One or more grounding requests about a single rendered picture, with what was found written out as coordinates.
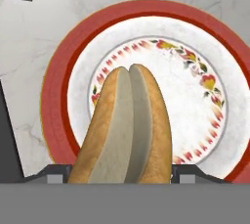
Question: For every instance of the brown hotdog bun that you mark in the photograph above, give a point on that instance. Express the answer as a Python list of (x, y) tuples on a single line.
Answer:
[(130, 130)]

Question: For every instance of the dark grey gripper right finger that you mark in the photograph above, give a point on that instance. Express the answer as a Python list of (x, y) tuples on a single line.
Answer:
[(187, 173)]

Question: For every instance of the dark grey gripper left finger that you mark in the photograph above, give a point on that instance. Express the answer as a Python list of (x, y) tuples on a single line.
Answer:
[(55, 173)]

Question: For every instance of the red rimmed floral plate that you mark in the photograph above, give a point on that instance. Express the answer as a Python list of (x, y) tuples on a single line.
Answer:
[(182, 81)]

